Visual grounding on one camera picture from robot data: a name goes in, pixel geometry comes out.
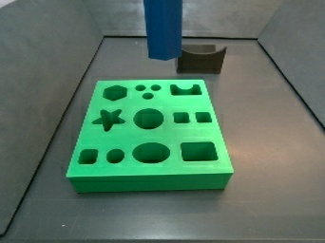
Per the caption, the green shape sorter block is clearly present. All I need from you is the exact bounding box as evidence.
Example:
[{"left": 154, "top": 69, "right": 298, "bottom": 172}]
[{"left": 65, "top": 80, "right": 234, "bottom": 193}]

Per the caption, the dark grey cradle block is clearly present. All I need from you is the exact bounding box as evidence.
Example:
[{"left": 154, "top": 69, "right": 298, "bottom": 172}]
[{"left": 176, "top": 45, "right": 227, "bottom": 74}]

